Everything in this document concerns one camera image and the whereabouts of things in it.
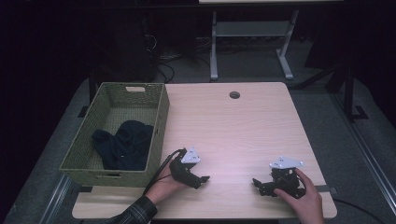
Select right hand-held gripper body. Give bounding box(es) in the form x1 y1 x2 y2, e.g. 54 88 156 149
268 156 308 200

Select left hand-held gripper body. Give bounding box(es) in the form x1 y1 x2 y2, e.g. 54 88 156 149
169 146 202 187

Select dark cloth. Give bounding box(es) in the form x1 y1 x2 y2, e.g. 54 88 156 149
91 119 155 172

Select green woven basket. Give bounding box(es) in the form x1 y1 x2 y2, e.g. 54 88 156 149
59 81 171 189

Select person's left hand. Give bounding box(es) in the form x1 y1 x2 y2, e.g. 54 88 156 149
144 162 188 205

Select person's right hand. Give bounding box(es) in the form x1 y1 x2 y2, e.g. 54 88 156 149
274 167 327 224

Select black metal stand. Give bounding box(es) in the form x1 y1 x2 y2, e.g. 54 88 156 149
290 60 370 123

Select grey metal stand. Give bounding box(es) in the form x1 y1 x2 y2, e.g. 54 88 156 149
209 9 300 82

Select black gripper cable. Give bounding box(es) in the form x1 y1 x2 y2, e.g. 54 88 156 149
142 148 188 196

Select black strap on table edge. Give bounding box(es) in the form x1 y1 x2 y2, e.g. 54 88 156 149
315 184 339 196

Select black floor cable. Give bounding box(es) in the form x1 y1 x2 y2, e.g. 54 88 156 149
332 197 388 224

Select metal floor rail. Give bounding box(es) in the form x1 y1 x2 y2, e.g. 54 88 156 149
330 92 396 217
39 174 73 224

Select tangle of floor cables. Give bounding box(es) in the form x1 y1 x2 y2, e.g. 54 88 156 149
144 33 213 84

